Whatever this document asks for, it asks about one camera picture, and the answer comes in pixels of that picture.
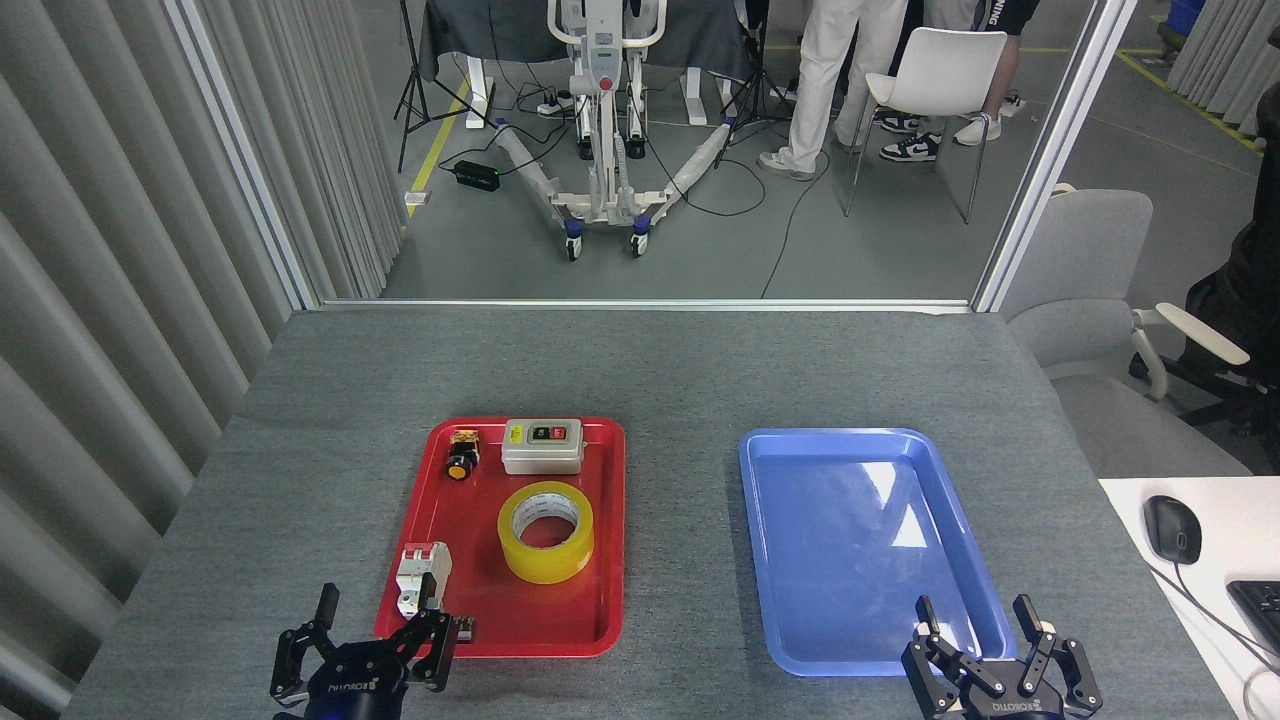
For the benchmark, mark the black tripod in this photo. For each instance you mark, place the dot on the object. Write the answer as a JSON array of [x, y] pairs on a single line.
[[412, 90], [755, 90]]

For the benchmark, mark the grey pleated curtain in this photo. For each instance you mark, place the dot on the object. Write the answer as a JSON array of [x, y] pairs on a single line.
[[120, 250], [1225, 50]]

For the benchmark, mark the black power adapter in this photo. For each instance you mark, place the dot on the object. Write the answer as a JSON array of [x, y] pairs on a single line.
[[477, 175]]

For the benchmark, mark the silver horizontal rail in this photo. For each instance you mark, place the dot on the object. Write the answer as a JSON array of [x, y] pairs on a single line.
[[640, 304]]

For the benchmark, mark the white plastic chair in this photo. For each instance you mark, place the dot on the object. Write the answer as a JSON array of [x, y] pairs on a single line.
[[940, 70]]

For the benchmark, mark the black keyboard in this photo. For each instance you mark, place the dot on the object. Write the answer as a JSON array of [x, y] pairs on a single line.
[[1260, 610]]

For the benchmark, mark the person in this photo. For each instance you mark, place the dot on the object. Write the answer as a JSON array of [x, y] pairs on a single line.
[[1003, 70], [830, 60], [910, 150]]

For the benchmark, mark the small white floor box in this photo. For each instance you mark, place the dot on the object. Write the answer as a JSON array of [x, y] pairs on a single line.
[[417, 198]]

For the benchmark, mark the yellow push button switch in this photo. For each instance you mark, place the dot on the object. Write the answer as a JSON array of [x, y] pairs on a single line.
[[462, 462]]

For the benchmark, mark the grey push button switch box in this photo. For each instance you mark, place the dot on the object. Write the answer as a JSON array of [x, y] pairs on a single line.
[[540, 457]]

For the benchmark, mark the yellow tape roll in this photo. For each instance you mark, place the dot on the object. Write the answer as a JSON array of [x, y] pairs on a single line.
[[545, 572]]

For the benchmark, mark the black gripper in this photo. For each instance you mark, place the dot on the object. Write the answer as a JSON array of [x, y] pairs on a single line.
[[355, 690], [1010, 706]]

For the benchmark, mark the black computer mouse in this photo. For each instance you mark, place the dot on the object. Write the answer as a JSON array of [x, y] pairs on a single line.
[[1172, 528]]

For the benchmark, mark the white power strip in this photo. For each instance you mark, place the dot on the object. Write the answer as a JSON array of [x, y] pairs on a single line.
[[555, 103]]

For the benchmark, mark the grey office chair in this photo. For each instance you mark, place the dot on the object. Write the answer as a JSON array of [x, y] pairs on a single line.
[[1090, 250]]

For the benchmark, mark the red plastic tray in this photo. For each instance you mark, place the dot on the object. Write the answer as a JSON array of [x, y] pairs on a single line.
[[470, 510]]

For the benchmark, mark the black table cloth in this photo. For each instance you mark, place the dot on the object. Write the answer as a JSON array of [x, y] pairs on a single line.
[[520, 30]]

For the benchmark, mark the white stand on wheels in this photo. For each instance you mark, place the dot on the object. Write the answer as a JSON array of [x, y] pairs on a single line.
[[600, 60]]

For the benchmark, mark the black garment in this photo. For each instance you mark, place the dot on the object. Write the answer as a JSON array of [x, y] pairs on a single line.
[[1250, 290]]

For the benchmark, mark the small black terminal block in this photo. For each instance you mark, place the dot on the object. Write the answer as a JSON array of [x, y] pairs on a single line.
[[466, 630]]

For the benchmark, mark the white red circuit breaker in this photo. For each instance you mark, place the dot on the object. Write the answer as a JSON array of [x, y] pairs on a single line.
[[420, 572]]

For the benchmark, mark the blue plastic tray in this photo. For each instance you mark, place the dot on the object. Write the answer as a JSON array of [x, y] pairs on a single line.
[[850, 560]]

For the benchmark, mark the silver post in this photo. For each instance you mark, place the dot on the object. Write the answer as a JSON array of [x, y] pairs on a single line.
[[245, 160], [1055, 150]]

